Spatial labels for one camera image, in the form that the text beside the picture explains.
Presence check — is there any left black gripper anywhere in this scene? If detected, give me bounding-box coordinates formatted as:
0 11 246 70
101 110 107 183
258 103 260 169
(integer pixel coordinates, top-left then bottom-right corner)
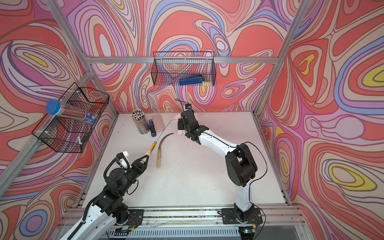
117 155 148 197

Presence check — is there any wooden handled sickle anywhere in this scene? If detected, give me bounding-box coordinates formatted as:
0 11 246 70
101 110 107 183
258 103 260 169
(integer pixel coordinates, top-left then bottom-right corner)
146 121 171 156
155 132 175 169

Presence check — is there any pink terry rag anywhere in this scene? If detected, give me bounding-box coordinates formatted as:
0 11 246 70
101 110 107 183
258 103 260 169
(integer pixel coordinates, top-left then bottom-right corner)
173 110 200 138

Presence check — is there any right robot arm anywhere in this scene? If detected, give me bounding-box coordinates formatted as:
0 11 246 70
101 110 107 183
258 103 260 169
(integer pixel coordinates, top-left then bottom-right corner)
175 109 258 221

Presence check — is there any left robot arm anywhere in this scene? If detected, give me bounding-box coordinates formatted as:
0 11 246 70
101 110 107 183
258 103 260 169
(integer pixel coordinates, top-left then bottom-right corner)
61 153 150 240

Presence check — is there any pink eraser block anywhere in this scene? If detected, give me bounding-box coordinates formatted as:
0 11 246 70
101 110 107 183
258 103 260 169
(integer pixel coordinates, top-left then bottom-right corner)
152 114 165 133

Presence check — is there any blue black stapler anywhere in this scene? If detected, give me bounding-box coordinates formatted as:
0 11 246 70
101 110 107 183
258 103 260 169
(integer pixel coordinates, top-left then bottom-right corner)
149 119 157 137

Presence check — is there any yellow block in basket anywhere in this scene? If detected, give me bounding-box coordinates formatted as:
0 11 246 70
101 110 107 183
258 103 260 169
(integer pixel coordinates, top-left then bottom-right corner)
201 82 212 87

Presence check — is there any blue tool in basket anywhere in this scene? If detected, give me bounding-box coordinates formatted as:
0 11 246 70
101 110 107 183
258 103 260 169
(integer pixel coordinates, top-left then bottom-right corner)
179 75 205 86

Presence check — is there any pencil cup on table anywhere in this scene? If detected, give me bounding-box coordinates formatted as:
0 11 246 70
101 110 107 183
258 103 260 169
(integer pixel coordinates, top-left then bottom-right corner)
131 109 150 135

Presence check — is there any blue capped pencil tube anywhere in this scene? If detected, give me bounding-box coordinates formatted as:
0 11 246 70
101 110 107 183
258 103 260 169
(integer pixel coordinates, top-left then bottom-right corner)
46 100 96 125

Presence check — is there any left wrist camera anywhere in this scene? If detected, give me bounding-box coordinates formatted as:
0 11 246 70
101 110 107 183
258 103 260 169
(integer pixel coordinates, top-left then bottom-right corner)
116 151 130 170

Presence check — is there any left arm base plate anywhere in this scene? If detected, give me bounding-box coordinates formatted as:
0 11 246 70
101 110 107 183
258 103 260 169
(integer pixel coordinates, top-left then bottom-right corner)
108 209 144 227

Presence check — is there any back wire basket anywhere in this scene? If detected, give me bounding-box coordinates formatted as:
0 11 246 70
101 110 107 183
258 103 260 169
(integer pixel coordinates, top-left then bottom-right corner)
151 51 217 86

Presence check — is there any wire basket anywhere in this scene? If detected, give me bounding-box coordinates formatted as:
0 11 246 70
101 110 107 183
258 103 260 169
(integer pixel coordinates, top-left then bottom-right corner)
32 83 110 153
151 51 217 86

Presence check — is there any left wire basket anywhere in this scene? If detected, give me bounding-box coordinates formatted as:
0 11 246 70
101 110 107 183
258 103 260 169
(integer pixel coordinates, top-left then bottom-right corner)
32 83 110 153

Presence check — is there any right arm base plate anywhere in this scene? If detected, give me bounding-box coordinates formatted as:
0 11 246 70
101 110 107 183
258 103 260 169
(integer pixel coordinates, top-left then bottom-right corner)
218 207 263 226

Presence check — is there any aluminium front rail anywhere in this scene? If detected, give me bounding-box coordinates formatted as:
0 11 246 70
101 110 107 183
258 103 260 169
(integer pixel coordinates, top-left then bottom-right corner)
101 206 313 240

